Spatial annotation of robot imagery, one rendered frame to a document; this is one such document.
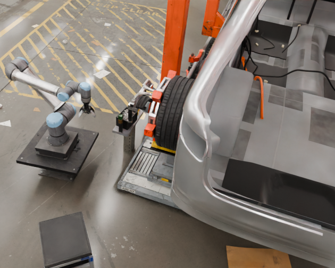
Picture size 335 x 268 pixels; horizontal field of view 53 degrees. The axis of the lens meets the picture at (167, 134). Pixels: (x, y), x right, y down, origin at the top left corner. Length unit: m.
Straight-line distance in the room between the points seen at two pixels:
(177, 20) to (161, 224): 1.86
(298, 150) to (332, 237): 0.93
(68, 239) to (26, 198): 0.90
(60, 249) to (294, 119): 2.12
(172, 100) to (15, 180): 1.83
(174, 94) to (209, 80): 0.82
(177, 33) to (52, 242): 2.04
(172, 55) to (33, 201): 1.91
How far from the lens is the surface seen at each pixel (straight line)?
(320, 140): 2.93
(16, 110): 4.57
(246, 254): 3.25
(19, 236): 3.32
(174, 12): 3.13
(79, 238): 2.80
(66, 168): 3.31
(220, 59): 2.13
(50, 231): 2.87
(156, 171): 3.35
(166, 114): 2.73
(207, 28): 5.22
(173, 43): 3.24
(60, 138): 3.38
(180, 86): 2.81
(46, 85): 3.12
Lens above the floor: 2.72
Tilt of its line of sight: 42 degrees down
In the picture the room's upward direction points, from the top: 7 degrees clockwise
